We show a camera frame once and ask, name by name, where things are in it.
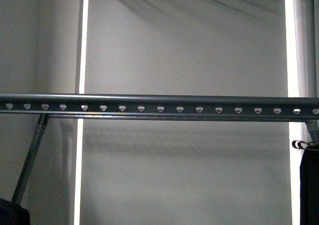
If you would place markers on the black cloth at lower left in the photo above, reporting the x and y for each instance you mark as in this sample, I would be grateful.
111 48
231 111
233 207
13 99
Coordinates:
13 214

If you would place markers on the grey perforated front rack rail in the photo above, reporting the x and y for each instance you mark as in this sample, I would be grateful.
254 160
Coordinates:
87 104

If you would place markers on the grey left rack support leg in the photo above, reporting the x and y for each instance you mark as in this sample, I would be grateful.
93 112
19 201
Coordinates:
30 159

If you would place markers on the grey right rack end bracket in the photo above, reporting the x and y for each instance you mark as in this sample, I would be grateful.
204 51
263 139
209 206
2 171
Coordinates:
313 128

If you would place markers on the grey perforated rear rack rail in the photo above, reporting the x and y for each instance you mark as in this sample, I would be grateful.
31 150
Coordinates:
177 118

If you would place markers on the black hanging t-shirt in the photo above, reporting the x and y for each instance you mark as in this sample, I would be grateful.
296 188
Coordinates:
309 187

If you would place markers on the olive clothes hanger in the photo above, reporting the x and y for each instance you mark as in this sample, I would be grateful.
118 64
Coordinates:
303 145

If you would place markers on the grey perforated rack rail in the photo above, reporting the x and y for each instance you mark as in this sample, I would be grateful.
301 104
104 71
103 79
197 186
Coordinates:
87 104
177 118

